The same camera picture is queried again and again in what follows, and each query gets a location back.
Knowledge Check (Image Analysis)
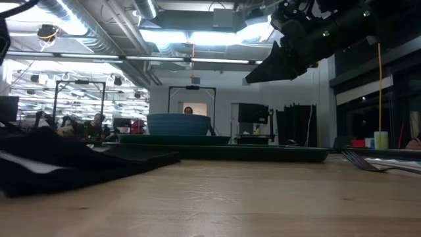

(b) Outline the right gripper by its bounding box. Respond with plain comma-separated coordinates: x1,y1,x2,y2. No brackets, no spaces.
245,0,336,84

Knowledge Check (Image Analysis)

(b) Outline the blue bowl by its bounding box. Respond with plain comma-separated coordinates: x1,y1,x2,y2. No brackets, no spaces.
146,113,212,136

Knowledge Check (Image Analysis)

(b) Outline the teal-handled fork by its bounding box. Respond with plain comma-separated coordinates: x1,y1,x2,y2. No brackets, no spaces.
341,150,421,175

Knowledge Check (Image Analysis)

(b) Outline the green plate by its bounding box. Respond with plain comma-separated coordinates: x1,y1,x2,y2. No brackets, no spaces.
117,134,232,147

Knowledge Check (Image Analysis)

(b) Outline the black cloth napkin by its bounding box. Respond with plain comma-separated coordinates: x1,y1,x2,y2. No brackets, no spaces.
0,126,181,198

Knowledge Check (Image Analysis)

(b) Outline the dark green serving tray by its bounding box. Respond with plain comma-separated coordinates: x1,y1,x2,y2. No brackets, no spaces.
103,142,333,163

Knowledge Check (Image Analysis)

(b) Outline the black curtain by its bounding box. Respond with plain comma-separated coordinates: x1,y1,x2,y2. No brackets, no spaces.
276,104,318,147

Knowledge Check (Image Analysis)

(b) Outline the black background table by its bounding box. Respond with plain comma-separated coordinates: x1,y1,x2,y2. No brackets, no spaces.
235,133,277,145

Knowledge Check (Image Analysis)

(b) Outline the grey ceiling box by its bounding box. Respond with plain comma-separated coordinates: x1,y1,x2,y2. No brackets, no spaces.
212,8,235,29

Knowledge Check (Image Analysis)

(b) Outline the yellow vertical pole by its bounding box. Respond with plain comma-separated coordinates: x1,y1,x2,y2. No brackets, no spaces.
377,42,384,132

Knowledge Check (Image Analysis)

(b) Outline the pale green cup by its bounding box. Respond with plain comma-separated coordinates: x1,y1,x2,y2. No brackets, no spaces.
374,130,389,151

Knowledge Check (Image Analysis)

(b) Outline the long LED light bar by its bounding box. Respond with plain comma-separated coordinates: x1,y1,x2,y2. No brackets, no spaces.
6,51,264,65

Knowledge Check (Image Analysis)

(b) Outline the person's hand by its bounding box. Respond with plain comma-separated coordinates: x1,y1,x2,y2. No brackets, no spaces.
405,133,421,151

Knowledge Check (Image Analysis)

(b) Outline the dark desk monitor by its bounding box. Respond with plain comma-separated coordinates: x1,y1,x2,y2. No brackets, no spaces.
0,95,20,122

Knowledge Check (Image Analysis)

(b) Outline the black wall monitor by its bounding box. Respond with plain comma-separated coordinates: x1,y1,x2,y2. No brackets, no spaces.
238,103,270,124

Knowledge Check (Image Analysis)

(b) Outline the black rig frame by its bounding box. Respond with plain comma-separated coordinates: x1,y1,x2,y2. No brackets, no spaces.
54,80,107,126
167,85,217,116

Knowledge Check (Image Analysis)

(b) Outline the black aluminium table frame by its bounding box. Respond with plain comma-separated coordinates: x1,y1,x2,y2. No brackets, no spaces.
82,140,421,162

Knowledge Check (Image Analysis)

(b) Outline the silver ventilation duct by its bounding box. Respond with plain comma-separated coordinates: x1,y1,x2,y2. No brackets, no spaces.
133,0,159,20

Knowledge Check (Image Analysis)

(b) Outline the ceiling sensor with yellow cable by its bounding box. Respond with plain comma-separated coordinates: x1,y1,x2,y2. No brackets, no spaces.
36,24,60,52

